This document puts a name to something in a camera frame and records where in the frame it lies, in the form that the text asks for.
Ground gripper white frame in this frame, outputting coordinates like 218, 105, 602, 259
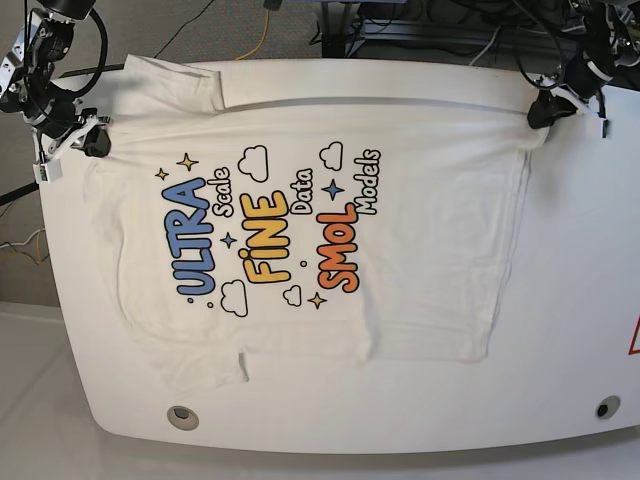
32, 108, 110, 160
527, 75, 607, 130

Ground white printed T-shirt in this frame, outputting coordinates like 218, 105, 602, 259
84, 56, 546, 391

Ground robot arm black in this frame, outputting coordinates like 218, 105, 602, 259
514, 1, 639, 137
1, 1, 111, 163

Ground red triangle sticker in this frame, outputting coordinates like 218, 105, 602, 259
628, 318, 640, 355

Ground grey table grommet left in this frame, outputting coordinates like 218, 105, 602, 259
167, 406, 199, 431

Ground black table grommet right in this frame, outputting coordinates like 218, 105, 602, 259
595, 395, 621, 420

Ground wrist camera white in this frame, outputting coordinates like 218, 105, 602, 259
33, 159, 63, 185
599, 118, 610, 139

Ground black aluminium frame rack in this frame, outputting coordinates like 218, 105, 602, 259
309, 1, 554, 66

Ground yellow cable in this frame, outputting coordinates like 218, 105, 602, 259
234, 7, 274, 62

